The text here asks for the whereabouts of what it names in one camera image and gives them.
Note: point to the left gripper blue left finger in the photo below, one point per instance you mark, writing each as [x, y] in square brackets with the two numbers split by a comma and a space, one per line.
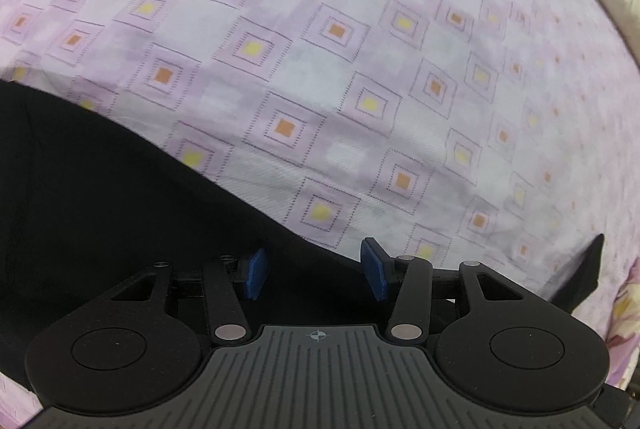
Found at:
[219, 276]

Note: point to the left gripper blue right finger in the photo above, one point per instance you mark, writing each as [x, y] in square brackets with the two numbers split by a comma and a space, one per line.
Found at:
[385, 274]

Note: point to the black pants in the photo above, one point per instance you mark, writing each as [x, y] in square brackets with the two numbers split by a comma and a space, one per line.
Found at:
[93, 218]

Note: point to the purple patterned bed sheet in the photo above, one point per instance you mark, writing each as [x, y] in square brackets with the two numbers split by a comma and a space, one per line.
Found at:
[530, 106]

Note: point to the purple floral pillow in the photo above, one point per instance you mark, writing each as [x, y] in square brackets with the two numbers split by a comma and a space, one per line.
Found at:
[622, 339]

